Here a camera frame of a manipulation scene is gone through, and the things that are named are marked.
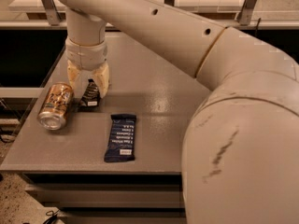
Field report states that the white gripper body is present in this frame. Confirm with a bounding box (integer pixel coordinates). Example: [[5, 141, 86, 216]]
[[65, 38, 107, 71]]

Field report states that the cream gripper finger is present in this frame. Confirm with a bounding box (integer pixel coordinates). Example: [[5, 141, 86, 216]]
[[67, 60, 84, 98], [92, 62, 109, 98]]

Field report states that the black chocolate rxbar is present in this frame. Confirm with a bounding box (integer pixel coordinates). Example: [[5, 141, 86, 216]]
[[78, 79, 101, 111]]

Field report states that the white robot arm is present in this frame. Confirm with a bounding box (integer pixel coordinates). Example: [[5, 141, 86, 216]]
[[59, 0, 299, 224]]

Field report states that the orange soda can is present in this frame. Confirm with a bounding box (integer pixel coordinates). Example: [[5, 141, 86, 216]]
[[37, 82, 74, 131]]

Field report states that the dark blue rxbar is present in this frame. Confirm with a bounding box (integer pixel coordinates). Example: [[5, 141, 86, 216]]
[[104, 114, 136, 162]]

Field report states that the grey drawer cabinet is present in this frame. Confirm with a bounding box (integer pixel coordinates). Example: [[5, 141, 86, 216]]
[[23, 173, 187, 224]]

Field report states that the metal frame rail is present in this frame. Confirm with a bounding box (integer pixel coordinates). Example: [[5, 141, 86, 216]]
[[1, 0, 299, 29]]

